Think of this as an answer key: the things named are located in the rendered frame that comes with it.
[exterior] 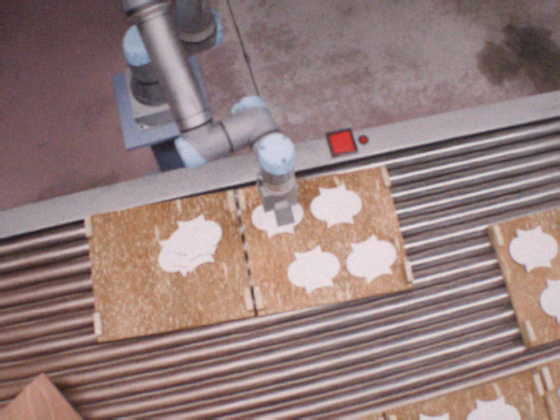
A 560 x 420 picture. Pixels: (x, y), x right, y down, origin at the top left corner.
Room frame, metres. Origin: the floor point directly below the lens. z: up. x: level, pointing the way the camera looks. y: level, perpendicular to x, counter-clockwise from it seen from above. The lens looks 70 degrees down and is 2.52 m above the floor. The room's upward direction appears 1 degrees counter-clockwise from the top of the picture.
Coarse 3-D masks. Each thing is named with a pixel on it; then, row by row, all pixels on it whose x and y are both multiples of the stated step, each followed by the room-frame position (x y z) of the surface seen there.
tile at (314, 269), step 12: (312, 252) 0.47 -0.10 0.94; (324, 252) 0.47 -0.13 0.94; (300, 264) 0.44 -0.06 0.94; (312, 264) 0.44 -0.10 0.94; (324, 264) 0.44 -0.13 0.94; (336, 264) 0.44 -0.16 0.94; (288, 276) 0.41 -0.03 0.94; (300, 276) 0.41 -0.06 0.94; (312, 276) 0.41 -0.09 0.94; (324, 276) 0.41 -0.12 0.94; (312, 288) 0.38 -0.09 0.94
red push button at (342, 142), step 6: (348, 132) 0.83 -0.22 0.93; (330, 138) 0.81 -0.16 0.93; (336, 138) 0.81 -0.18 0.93; (342, 138) 0.81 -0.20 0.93; (348, 138) 0.81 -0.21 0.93; (336, 144) 0.79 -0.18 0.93; (342, 144) 0.79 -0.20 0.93; (348, 144) 0.79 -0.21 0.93; (336, 150) 0.77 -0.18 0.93; (342, 150) 0.77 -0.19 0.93; (348, 150) 0.77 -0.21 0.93
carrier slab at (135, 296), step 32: (224, 192) 0.65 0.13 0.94; (96, 224) 0.57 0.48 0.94; (128, 224) 0.56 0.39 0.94; (160, 224) 0.56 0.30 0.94; (224, 224) 0.56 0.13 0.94; (96, 256) 0.48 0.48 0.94; (128, 256) 0.47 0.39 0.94; (224, 256) 0.47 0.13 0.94; (96, 288) 0.39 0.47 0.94; (128, 288) 0.39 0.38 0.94; (160, 288) 0.39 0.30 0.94; (192, 288) 0.39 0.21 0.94; (224, 288) 0.38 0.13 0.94; (128, 320) 0.30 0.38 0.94; (160, 320) 0.30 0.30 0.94; (192, 320) 0.30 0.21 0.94; (224, 320) 0.30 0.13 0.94
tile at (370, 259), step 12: (372, 240) 0.50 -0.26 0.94; (360, 252) 0.47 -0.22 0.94; (372, 252) 0.47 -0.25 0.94; (384, 252) 0.47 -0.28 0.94; (348, 264) 0.44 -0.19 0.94; (360, 264) 0.44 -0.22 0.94; (372, 264) 0.43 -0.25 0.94; (384, 264) 0.43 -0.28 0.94; (360, 276) 0.40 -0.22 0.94; (372, 276) 0.40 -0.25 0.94
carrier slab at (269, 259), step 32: (256, 192) 0.65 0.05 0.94; (384, 192) 0.64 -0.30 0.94; (320, 224) 0.55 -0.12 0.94; (384, 224) 0.55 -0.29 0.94; (256, 256) 0.47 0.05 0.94; (288, 256) 0.47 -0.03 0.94; (288, 288) 0.38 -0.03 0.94; (320, 288) 0.38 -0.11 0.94; (352, 288) 0.37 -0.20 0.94; (384, 288) 0.37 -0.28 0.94
